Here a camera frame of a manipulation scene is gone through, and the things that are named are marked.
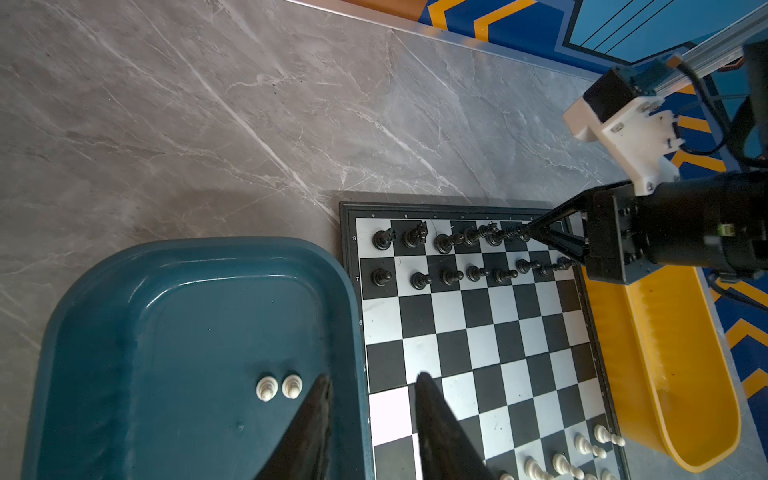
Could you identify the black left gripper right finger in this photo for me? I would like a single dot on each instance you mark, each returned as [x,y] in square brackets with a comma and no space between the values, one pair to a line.
[446,452]

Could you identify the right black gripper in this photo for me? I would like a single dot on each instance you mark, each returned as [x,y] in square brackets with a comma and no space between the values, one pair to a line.
[615,251]

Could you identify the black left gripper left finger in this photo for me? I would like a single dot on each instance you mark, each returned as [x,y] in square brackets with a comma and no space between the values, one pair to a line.
[303,452]

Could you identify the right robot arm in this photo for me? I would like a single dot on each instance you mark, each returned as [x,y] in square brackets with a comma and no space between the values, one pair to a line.
[718,223]

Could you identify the black white chessboard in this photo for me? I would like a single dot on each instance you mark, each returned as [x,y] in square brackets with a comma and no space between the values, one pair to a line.
[505,331]

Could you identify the yellow plastic tray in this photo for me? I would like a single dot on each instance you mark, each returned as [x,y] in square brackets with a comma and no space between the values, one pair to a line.
[670,383]

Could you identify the teal plastic tray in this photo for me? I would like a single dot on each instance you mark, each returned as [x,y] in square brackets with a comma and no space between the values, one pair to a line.
[150,362]

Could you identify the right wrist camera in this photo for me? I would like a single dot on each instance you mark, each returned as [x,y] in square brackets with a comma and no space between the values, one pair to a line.
[623,111]

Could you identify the aluminium corner post right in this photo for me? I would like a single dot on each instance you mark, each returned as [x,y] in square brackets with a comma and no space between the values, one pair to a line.
[719,50]

